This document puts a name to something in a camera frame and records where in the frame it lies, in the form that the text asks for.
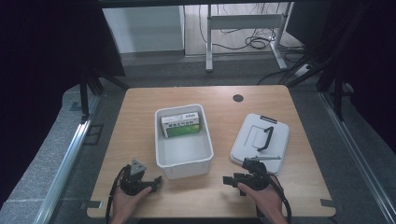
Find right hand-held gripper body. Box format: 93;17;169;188
238;155;282;191

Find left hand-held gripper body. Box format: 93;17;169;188
119;159;154;197

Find white plastic storage box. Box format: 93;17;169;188
154;103;215;180

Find grey lid with black handle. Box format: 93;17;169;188
229;113;290;176

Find green and white medicine box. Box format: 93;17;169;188
161;111;201;139

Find person's left hand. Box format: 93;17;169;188
110;186;154;219

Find person's right hand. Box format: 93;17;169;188
236;182;283;217

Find black metal stand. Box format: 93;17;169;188
284;3;356;123
78;66;130;123

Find white power strip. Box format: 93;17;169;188
293;63;313;78

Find white panel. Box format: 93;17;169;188
102;5;185;54

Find black curtain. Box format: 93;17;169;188
286;0;396;155
0;0;126;208

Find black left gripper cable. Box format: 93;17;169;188
105;164;131;224

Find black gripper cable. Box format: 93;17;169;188
266;173;293;224
105;164;131;224

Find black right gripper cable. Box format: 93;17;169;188
266;173;293;224

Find black square floor bracket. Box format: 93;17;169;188
82;123;105;147

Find aluminium rail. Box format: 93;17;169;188
32;92;102;224
318;91;396;217

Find black floor cables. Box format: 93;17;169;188
197;3;307;63

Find white metal desk frame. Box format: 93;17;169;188
205;2;293;74

